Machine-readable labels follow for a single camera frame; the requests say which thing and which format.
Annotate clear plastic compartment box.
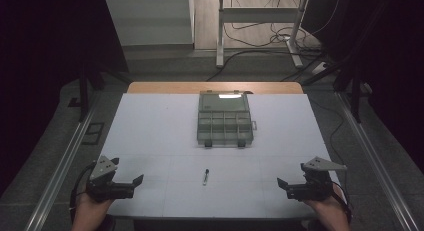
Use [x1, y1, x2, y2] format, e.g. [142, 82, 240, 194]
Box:
[196, 89, 258, 149]

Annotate thin black floor cable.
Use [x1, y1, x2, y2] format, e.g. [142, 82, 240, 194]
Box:
[308, 96, 350, 192]

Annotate black tripod stand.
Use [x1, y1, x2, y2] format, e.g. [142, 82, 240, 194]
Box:
[301, 55, 372, 124]

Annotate black floor frame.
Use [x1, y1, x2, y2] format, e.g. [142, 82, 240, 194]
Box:
[81, 122, 105, 146]

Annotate dark curtain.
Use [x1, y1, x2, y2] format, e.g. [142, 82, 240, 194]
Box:
[0, 0, 129, 195]
[301, 0, 424, 174]

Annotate white metal desk frame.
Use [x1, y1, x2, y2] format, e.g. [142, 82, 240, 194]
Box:
[215, 0, 310, 70]

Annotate person's right hand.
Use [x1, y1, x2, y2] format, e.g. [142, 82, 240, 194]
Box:
[304, 185, 348, 223]

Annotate white table cover sheet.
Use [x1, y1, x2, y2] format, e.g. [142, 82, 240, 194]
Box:
[99, 92, 338, 221]

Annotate white cabinet panel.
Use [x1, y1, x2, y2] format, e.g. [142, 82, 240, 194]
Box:
[105, 0, 196, 47]

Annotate white power strip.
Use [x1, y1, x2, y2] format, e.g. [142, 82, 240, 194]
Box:
[310, 61, 330, 76]

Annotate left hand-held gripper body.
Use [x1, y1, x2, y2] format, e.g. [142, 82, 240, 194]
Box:
[87, 155, 136, 203]

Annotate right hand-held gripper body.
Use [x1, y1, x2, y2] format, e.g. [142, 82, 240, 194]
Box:
[287, 156, 348, 202]

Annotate person's left hand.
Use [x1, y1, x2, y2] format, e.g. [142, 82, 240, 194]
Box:
[73, 191, 114, 223]

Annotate long black floor cable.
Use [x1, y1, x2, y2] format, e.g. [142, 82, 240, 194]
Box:
[205, 49, 321, 83]

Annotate tangle of black floor cables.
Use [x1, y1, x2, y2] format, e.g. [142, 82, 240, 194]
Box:
[222, 22, 324, 57]

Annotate aluminium floor rail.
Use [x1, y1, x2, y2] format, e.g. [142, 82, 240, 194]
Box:
[334, 90, 422, 231]
[23, 90, 102, 231]

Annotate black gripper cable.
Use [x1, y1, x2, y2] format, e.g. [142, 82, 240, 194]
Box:
[330, 180, 354, 224]
[68, 162, 97, 223]

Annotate wooden table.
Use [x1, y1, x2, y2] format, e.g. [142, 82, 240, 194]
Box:
[126, 81, 305, 95]

